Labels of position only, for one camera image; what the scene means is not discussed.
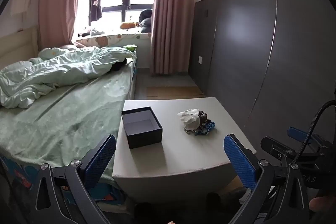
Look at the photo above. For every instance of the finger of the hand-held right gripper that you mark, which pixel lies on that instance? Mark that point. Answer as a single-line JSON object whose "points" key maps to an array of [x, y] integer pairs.
{"points": [[273, 146], [298, 132]]}

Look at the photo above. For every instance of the orange plush toy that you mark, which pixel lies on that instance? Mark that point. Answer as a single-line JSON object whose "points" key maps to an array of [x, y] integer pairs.
{"points": [[127, 25]]}

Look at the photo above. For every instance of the black cloth item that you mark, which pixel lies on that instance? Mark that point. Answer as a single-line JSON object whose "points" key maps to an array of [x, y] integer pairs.
{"points": [[119, 65]]}

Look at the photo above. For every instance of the bed with green sheet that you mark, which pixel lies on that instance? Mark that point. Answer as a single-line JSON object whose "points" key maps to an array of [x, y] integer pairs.
{"points": [[65, 121]]}

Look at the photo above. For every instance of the green cloth item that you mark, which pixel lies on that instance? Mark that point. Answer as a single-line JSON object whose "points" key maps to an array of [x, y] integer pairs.
{"points": [[130, 47]]}

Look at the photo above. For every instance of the dark pillows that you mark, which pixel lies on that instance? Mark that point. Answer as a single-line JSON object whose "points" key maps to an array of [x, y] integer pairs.
{"points": [[145, 22]]}

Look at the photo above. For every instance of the person's right hand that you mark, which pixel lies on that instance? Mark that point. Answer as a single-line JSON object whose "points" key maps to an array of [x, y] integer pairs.
{"points": [[321, 203]]}

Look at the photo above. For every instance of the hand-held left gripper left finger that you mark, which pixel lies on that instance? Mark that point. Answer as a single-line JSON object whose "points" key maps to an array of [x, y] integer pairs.
{"points": [[101, 159]]}

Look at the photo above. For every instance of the clothes on window seat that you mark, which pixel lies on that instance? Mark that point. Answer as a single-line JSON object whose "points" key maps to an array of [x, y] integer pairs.
{"points": [[92, 33]]}

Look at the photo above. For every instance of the white fabric flower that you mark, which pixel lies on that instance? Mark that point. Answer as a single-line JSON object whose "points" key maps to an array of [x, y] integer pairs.
{"points": [[190, 119]]}

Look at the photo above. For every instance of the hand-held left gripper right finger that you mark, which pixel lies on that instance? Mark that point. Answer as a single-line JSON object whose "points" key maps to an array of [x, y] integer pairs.
{"points": [[240, 161]]}

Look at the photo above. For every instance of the printed window seat cushion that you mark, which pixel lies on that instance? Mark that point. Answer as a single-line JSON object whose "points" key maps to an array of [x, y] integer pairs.
{"points": [[113, 39]]}

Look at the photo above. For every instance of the black box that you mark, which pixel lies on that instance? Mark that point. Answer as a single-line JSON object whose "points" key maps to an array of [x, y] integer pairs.
{"points": [[144, 138]]}

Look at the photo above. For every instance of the white wall socket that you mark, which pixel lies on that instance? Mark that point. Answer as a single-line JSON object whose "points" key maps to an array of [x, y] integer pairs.
{"points": [[200, 59]]}

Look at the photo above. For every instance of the white square table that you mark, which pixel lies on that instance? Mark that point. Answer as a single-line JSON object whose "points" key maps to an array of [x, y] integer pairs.
{"points": [[183, 158]]}

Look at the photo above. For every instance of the pink curtain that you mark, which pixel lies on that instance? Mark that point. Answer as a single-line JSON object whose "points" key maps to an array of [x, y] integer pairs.
{"points": [[57, 3], [173, 16]]}

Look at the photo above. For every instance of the pink pillow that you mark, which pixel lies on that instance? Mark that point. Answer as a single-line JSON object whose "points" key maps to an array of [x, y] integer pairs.
{"points": [[69, 47]]}

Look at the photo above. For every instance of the grey wardrobe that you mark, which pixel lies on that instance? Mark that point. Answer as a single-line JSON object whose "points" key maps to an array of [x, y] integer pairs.
{"points": [[249, 43]]}

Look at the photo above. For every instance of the light green duvet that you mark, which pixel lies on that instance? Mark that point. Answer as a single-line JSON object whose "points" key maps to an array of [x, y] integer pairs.
{"points": [[52, 71]]}

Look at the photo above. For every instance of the beige headboard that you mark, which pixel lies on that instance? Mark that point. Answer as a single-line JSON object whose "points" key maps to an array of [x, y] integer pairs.
{"points": [[15, 45]]}

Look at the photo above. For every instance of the flat cardboard sheet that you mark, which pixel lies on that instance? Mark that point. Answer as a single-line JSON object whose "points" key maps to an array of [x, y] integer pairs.
{"points": [[173, 92]]}

